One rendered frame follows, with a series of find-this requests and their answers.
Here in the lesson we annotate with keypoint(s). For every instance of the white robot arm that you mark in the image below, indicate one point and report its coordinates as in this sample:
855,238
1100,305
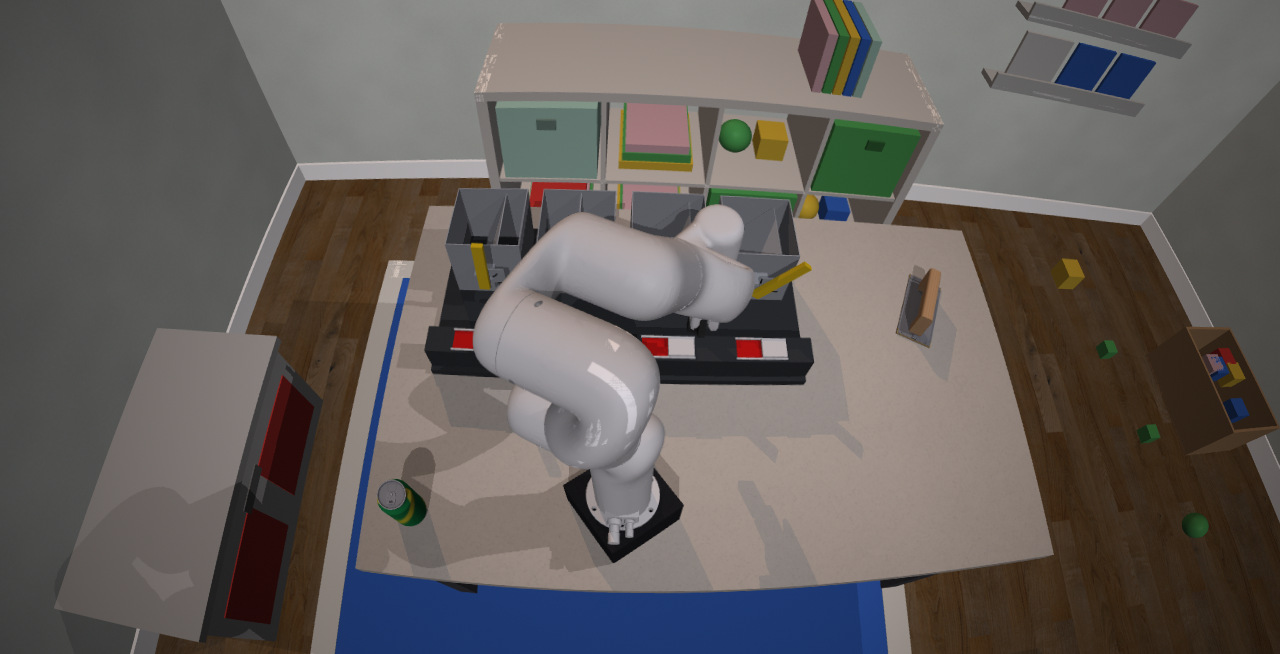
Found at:
593,370

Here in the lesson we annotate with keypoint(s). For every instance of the green drink can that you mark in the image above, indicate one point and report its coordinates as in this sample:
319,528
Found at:
398,500

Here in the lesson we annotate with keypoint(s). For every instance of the sanding float with wooden handle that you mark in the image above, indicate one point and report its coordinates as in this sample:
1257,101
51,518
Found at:
910,326

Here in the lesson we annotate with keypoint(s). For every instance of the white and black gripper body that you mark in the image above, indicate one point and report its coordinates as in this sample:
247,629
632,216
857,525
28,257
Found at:
694,323

